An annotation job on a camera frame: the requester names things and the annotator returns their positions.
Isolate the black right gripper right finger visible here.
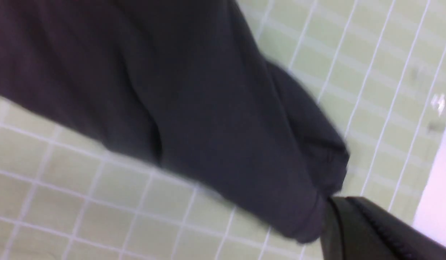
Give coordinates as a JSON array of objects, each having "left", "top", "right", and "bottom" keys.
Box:
[{"left": 338, "top": 196, "right": 446, "bottom": 260}]

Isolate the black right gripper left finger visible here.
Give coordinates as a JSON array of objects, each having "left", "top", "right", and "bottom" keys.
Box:
[{"left": 320, "top": 196, "right": 348, "bottom": 260}]

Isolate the dark gray long-sleeve shirt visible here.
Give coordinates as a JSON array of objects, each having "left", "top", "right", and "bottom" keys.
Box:
[{"left": 0, "top": 0, "right": 350, "bottom": 243}]

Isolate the green checkered tablecloth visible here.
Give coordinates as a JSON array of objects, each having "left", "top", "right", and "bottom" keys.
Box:
[{"left": 0, "top": 0, "right": 446, "bottom": 260}]

